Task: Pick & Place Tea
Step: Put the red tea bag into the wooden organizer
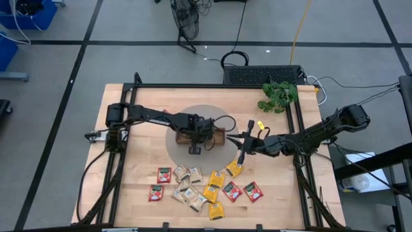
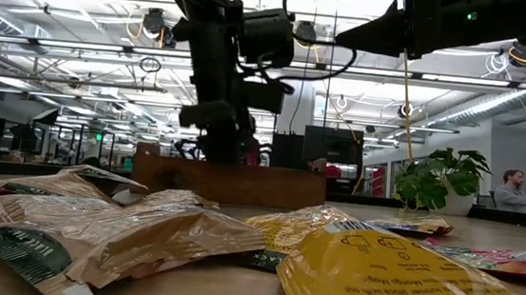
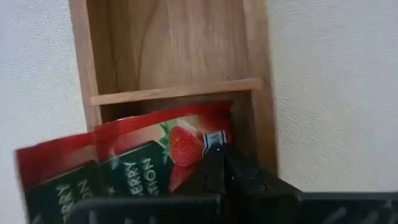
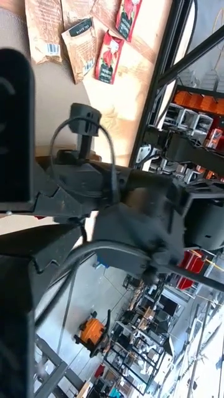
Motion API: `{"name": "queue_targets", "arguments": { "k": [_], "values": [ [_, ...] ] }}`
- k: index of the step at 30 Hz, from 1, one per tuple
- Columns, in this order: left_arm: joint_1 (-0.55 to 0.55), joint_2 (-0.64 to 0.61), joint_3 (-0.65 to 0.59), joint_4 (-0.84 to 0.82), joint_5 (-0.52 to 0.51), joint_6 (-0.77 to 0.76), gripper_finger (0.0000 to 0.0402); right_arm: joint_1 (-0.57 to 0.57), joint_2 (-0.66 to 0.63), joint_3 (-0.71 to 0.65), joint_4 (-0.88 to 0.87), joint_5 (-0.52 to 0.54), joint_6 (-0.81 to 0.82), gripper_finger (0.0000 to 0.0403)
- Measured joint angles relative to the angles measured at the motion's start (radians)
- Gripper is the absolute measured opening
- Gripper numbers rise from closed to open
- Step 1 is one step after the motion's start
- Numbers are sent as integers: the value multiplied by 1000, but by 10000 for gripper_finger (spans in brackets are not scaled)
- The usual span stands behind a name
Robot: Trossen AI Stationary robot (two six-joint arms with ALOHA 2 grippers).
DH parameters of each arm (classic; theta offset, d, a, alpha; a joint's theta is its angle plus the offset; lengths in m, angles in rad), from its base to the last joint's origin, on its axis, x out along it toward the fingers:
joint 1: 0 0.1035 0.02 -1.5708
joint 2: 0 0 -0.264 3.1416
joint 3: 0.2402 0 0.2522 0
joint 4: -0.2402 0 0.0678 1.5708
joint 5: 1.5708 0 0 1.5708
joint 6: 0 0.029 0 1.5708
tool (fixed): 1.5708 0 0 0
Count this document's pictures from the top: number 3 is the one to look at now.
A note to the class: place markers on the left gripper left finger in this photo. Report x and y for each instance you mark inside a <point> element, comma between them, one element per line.
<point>186,205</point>

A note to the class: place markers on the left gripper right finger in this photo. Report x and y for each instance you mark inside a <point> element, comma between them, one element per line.
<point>280,205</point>

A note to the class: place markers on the red strawberry tea packet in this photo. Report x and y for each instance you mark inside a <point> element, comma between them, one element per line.
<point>186,146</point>
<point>46,158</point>

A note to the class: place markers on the wooden tea box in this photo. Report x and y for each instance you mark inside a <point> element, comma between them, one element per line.
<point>174,46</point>

